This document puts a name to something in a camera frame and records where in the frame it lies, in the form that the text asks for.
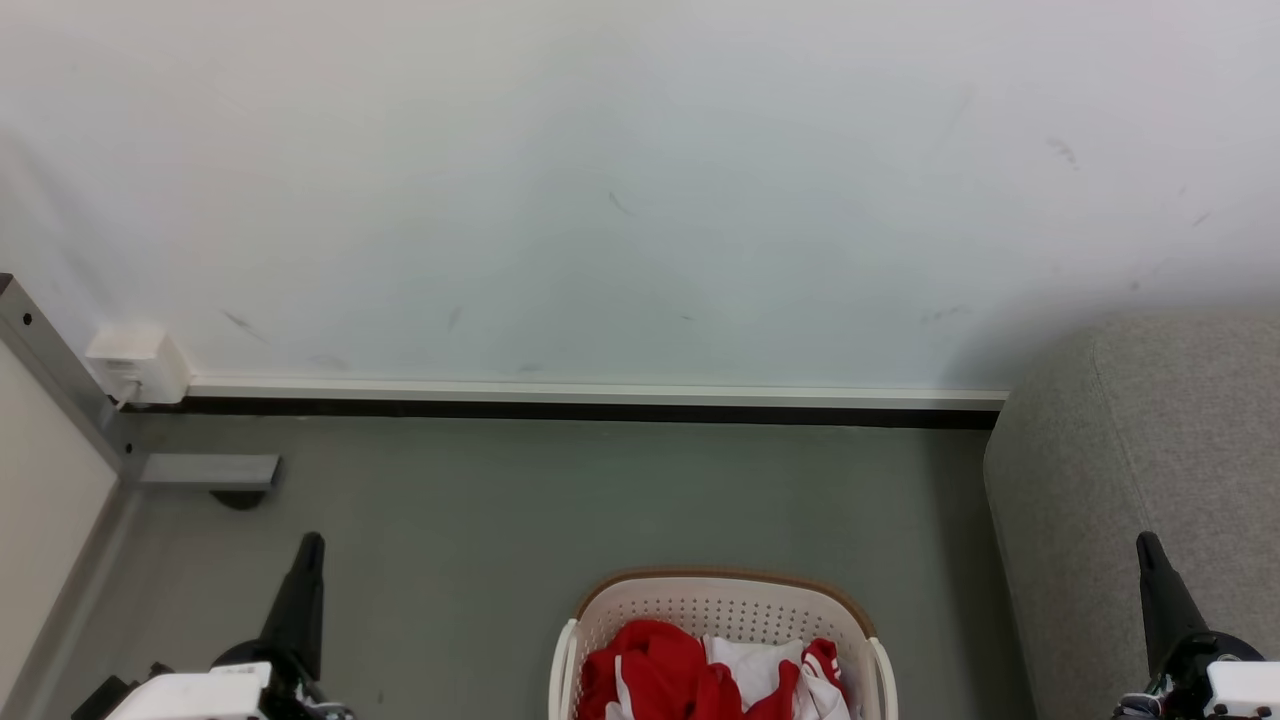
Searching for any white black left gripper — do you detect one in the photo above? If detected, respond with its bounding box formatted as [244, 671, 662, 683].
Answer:
[105, 532, 351, 720]

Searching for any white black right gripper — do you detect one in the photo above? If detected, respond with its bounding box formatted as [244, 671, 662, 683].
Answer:
[1115, 531, 1280, 720]

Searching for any red and white garment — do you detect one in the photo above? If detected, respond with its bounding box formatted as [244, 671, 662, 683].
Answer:
[578, 619, 856, 720]

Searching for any grey fabric sofa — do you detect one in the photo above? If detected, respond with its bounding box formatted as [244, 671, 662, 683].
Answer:
[983, 312, 1280, 720]

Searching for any grey metal partition foot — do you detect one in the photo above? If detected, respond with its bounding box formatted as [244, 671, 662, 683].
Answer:
[140, 453, 281, 491]

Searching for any cream partition panel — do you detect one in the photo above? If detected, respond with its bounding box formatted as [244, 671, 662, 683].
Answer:
[0, 340, 119, 691]

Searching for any black skirting strip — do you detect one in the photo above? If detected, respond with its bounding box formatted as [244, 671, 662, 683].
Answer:
[120, 397, 1001, 431]

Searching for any cream perforated laundry basket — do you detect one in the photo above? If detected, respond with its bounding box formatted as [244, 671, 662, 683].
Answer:
[548, 568, 899, 720]

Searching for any white wall socket box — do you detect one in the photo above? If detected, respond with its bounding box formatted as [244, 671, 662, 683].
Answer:
[85, 325, 191, 406]

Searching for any grey metal partition frame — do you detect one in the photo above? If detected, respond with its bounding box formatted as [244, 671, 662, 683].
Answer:
[0, 272, 141, 720]

